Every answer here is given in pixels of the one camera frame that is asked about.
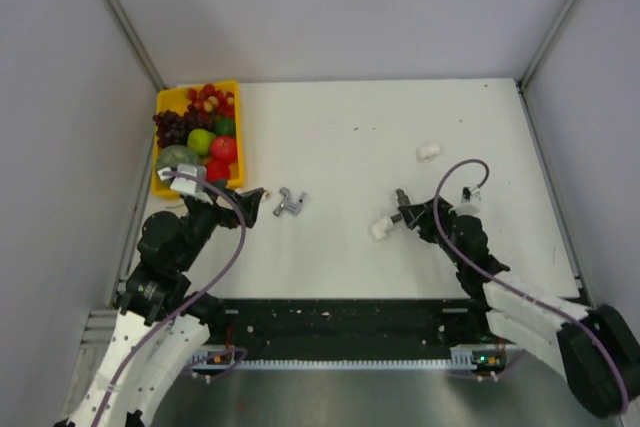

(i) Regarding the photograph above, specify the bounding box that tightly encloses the green striped melon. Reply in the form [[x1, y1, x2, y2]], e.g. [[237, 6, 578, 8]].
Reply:
[[155, 145, 202, 180]]

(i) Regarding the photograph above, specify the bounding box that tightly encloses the dark bronze water faucet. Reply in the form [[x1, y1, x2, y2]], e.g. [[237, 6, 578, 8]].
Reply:
[[391, 188, 411, 224]]

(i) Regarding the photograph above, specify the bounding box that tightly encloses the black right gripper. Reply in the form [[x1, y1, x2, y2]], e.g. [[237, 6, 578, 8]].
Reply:
[[400, 196, 466, 270]]

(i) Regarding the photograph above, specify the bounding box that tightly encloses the far white pipe elbow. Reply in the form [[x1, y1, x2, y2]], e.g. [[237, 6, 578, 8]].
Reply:
[[416, 142, 443, 163]]

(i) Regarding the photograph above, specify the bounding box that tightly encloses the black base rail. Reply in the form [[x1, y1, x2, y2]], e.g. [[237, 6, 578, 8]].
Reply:
[[208, 299, 498, 361]]

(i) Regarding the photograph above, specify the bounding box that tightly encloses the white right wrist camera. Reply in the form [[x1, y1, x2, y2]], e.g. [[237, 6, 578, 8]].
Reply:
[[452, 186, 482, 216]]

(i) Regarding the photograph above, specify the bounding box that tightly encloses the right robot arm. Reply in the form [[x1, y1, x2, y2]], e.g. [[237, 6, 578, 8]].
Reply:
[[396, 199, 639, 419]]

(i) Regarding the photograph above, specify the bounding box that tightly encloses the white slotted cable duct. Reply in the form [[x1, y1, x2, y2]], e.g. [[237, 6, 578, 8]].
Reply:
[[184, 347, 507, 376]]

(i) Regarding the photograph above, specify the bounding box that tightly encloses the dark purple grape bunch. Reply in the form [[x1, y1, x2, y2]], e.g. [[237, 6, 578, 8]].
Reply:
[[153, 105, 215, 148]]

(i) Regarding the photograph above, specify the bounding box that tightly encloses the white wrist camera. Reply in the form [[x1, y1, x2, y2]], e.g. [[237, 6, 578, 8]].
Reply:
[[452, 186, 482, 216], [156, 163, 207, 201]]

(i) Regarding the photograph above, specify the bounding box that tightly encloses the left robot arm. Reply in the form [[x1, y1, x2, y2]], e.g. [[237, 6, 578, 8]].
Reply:
[[59, 182, 265, 426]]

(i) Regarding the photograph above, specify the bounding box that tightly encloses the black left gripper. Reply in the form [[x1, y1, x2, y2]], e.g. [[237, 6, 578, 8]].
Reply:
[[176, 179, 263, 272]]

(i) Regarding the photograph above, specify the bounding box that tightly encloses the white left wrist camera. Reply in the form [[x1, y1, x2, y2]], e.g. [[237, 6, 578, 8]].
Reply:
[[156, 163, 207, 201]]

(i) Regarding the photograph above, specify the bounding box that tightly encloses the green apple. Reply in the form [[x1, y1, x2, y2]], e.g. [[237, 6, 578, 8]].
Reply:
[[187, 128, 216, 157]]

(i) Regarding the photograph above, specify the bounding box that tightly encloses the white pipe elbow fitting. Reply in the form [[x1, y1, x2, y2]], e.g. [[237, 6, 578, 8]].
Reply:
[[369, 216, 394, 242]]

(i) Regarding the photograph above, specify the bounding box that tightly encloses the red apple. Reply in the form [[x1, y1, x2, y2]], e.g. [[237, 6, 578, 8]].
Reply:
[[205, 159, 231, 182], [209, 136, 238, 164]]

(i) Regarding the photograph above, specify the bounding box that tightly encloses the chrome water faucet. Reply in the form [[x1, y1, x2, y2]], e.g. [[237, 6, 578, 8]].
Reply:
[[273, 187, 307, 217]]

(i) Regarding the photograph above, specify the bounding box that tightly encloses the yellow plastic fruit tray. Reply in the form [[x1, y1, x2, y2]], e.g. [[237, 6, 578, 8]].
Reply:
[[151, 80, 245, 197]]

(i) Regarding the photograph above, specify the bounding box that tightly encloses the dark green lime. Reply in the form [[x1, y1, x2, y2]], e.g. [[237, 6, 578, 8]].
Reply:
[[214, 117, 236, 137]]

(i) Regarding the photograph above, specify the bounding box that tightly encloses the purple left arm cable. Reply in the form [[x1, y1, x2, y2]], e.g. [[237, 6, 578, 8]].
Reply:
[[89, 170, 249, 427]]

